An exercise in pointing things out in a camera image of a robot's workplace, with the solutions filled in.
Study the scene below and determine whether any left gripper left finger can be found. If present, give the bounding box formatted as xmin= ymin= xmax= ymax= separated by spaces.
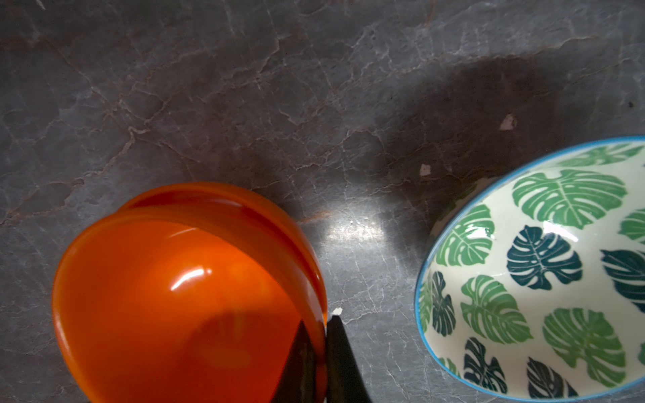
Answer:
xmin=271 ymin=322 xmax=316 ymax=403

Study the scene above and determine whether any large green leaf bowl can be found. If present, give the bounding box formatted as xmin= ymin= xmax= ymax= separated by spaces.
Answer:
xmin=414 ymin=135 xmax=644 ymax=402

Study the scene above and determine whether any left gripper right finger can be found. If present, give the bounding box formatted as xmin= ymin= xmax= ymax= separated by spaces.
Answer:
xmin=326 ymin=315 xmax=372 ymax=403

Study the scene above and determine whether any orange bowl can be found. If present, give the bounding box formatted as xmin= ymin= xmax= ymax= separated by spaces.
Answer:
xmin=52 ymin=208 xmax=327 ymax=402

